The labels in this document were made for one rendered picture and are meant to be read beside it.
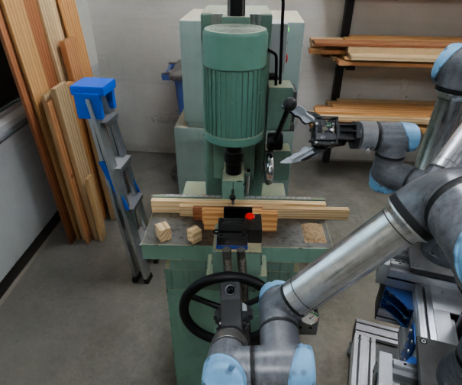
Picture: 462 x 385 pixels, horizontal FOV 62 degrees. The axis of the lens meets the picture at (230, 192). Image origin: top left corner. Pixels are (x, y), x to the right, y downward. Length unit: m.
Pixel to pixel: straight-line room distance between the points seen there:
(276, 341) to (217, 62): 0.68
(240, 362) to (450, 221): 0.40
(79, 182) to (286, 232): 1.62
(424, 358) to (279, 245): 0.48
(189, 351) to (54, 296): 1.13
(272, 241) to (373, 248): 0.58
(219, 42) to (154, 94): 2.66
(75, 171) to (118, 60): 1.41
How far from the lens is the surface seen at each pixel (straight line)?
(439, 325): 1.38
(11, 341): 2.36
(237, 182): 1.20
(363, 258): 0.71
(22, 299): 2.55
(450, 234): 0.59
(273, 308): 0.78
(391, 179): 1.09
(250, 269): 1.14
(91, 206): 2.64
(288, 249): 1.22
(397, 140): 1.07
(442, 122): 1.33
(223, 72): 1.05
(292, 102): 0.98
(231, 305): 0.86
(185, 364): 1.66
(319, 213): 1.34
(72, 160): 2.52
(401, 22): 3.59
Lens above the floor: 1.67
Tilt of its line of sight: 32 degrees down
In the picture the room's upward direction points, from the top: 1 degrees clockwise
